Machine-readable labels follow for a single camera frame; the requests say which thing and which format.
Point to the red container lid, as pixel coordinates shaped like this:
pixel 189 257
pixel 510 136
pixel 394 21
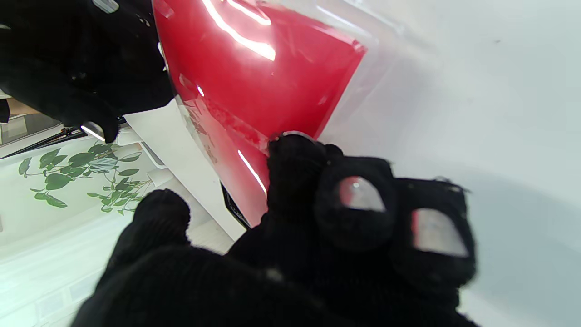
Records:
pixel 258 81

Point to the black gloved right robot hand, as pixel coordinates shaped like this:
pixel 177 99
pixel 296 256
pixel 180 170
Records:
pixel 77 59

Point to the printed room scene backdrop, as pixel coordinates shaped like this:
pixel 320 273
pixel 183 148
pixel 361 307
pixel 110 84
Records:
pixel 54 204

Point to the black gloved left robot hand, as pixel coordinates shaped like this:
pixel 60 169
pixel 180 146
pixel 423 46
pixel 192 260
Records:
pixel 317 263

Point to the black equipment piece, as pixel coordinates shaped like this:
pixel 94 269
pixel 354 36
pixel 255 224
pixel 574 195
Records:
pixel 43 138

